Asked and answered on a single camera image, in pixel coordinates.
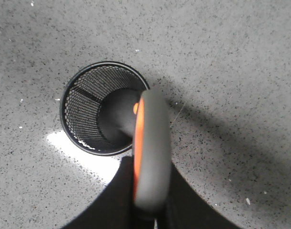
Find black mesh pen bucket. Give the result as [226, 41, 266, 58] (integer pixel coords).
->
[60, 61, 150, 156]

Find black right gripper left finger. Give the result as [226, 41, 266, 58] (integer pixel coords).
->
[63, 156, 133, 229]

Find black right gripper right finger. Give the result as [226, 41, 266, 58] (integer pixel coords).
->
[157, 165, 238, 229]

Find grey orange handled scissors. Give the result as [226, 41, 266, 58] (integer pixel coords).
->
[111, 89, 172, 222]

